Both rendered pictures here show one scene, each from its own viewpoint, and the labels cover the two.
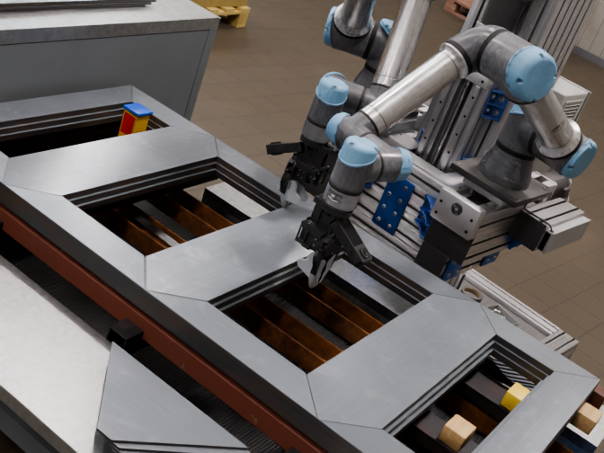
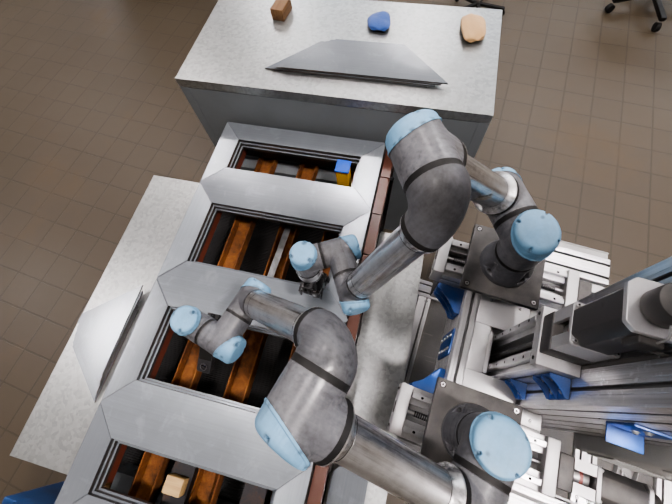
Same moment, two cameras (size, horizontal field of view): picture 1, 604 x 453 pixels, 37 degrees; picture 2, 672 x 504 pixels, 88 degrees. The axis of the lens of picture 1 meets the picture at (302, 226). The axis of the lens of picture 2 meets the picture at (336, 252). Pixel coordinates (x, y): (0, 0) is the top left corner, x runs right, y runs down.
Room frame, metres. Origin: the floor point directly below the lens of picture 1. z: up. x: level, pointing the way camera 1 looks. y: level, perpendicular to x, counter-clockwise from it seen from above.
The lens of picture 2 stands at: (2.21, -0.34, 2.07)
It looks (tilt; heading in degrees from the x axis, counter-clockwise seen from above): 66 degrees down; 88
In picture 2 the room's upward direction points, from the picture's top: 11 degrees counter-clockwise
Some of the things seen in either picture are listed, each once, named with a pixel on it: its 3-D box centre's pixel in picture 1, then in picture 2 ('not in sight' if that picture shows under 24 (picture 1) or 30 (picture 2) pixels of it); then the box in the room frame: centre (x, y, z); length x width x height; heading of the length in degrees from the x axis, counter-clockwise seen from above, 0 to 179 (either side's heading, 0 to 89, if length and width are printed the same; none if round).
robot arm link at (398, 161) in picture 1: (381, 161); (225, 336); (1.90, -0.11, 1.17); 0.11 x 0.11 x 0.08; 47
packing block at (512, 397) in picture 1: (518, 398); not in sight; (1.77, -0.59, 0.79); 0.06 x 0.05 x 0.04; 154
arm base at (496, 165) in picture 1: (510, 161); (477, 437); (2.46, -0.48, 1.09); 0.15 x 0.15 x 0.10
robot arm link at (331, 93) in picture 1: (328, 102); (306, 259); (2.14, 0.05, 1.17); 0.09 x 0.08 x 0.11; 2
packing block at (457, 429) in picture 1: (457, 432); (175, 484); (1.56, -0.45, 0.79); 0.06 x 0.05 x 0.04; 154
